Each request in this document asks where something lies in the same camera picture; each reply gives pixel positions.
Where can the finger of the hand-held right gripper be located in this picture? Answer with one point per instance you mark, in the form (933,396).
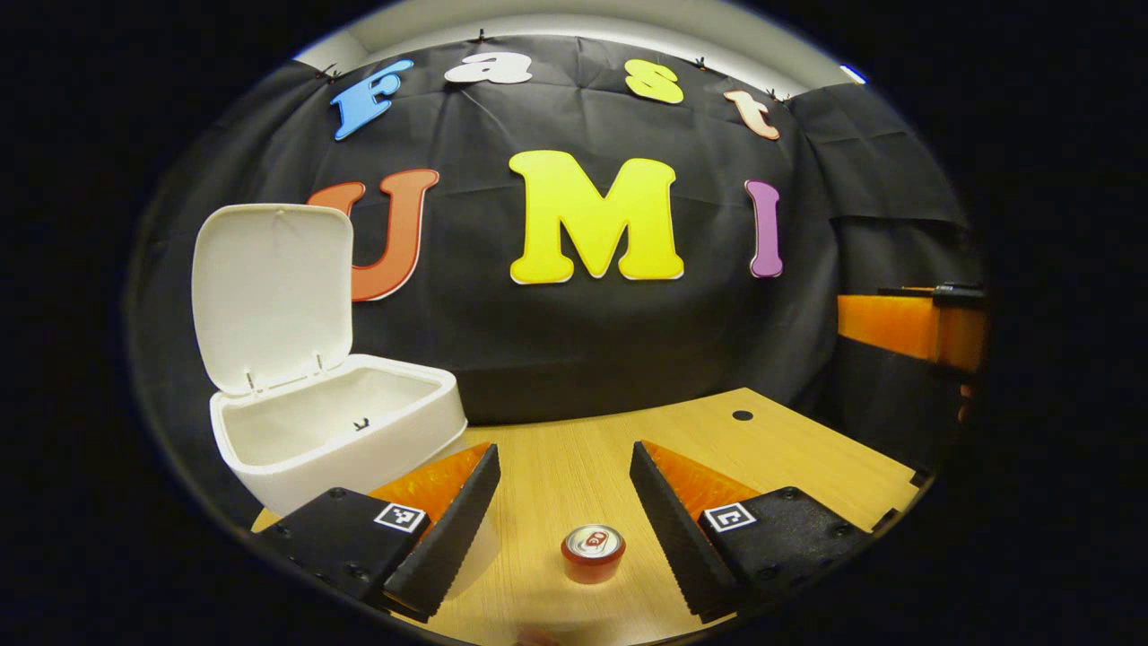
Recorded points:
(888,327)

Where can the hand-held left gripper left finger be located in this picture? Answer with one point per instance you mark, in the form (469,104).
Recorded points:
(453,529)

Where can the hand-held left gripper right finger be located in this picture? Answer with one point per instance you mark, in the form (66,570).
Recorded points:
(682,538)

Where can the red pop can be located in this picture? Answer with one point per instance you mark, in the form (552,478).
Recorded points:
(593,554)

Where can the white desktop garbage bin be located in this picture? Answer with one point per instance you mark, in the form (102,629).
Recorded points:
(269,296)

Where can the wooden desktop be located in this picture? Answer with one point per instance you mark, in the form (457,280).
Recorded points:
(574,467)

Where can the black backdrop cloth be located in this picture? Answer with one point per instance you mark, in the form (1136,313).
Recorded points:
(538,341)

